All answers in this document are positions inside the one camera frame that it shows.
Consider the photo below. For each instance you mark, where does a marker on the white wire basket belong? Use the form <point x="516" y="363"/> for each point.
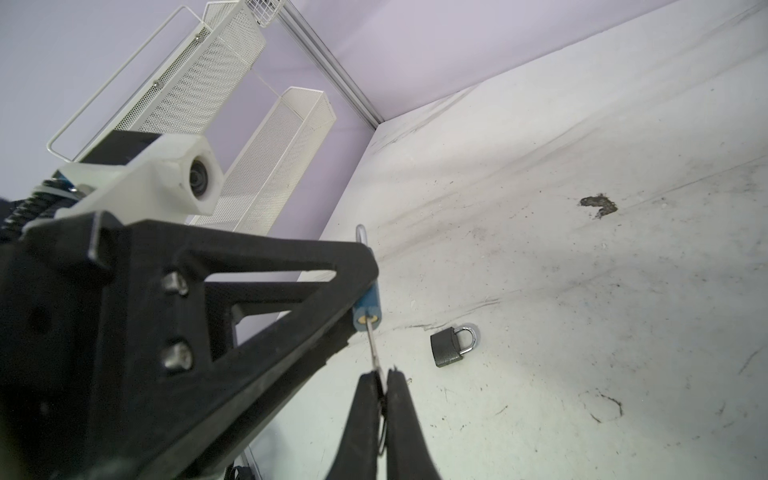
<point x="265" y="11"/>

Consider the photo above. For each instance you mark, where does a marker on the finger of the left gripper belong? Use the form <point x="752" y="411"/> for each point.
<point x="130" y="351"/>

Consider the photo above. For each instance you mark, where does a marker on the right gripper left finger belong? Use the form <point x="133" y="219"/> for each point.
<point x="357" y="455"/>

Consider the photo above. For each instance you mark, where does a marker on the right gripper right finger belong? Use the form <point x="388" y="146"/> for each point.
<point x="407" y="452"/>

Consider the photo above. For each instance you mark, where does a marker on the dark grey padlock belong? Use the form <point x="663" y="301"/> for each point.
<point x="451" y="344"/>

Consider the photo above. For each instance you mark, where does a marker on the small blue padlock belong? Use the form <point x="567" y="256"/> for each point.
<point x="367" y="311"/>

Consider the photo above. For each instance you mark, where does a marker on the small brass key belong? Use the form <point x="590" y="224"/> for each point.
<point x="374" y="354"/>

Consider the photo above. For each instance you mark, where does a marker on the dark debris scrap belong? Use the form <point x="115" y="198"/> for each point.
<point x="603" y="205"/>

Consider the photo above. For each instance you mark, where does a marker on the white mesh two-tier shelf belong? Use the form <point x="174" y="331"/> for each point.
<point x="209" y="85"/>

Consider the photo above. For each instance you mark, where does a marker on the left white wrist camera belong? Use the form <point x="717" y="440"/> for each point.
<point x="137" y="176"/>

